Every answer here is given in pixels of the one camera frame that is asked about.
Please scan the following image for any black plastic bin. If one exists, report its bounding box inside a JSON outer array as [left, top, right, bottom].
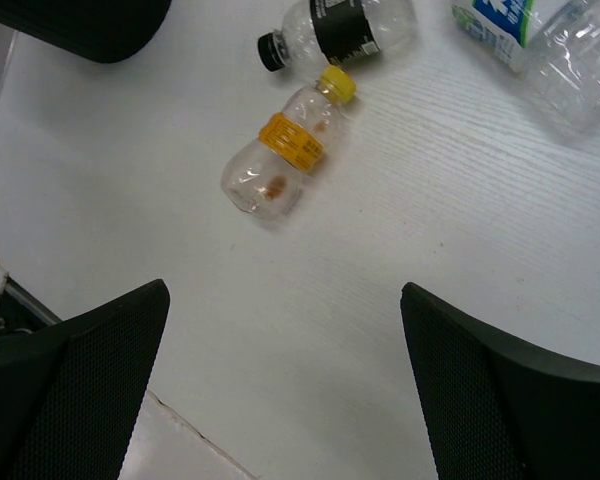
[[0, 0, 172, 64]]

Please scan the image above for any clear bottle black label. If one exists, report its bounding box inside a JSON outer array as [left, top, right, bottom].
[[257, 0, 417, 77]]

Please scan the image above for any aluminium frame rail left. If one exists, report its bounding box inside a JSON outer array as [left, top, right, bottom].
[[0, 265, 61, 343]]

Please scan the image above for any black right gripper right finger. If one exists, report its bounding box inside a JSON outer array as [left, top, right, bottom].
[[401, 283, 600, 479]]

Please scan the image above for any clear bottle blue label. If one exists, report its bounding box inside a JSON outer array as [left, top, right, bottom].
[[450, 0, 600, 133]]

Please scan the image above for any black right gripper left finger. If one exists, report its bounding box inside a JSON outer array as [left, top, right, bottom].
[[0, 279, 170, 479]]

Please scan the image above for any clear bottle yellow cap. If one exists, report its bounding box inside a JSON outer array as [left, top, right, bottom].
[[221, 66, 356, 221]]

